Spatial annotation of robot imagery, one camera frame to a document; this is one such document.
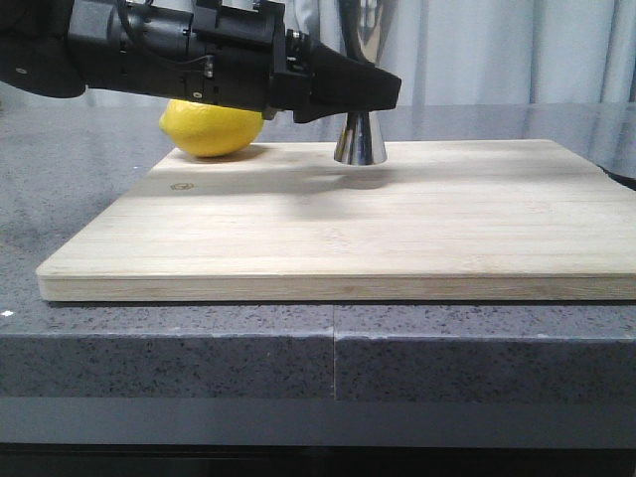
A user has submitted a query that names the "black metal board handle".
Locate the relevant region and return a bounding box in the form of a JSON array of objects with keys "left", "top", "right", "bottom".
[{"left": 601, "top": 167, "right": 636, "bottom": 191}]

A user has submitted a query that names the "yellow lemon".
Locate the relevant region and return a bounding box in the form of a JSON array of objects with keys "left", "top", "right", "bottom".
[{"left": 158, "top": 99, "right": 264, "bottom": 157}]

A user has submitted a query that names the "grey curtain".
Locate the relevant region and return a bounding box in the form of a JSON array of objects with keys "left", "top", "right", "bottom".
[{"left": 0, "top": 0, "right": 636, "bottom": 108}]

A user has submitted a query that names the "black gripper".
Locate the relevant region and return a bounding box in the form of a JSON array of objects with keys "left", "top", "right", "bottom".
[{"left": 68, "top": 1, "right": 401, "bottom": 123}]

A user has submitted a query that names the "light wooden cutting board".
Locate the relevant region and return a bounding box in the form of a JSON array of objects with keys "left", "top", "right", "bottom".
[{"left": 37, "top": 140, "right": 635, "bottom": 301}]

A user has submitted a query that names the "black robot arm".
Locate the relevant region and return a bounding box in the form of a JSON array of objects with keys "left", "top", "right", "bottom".
[{"left": 1, "top": 1, "right": 401, "bottom": 123}]

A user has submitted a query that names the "steel double jigger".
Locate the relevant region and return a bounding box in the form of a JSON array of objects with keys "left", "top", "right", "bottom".
[{"left": 334, "top": 0, "right": 396, "bottom": 166}]

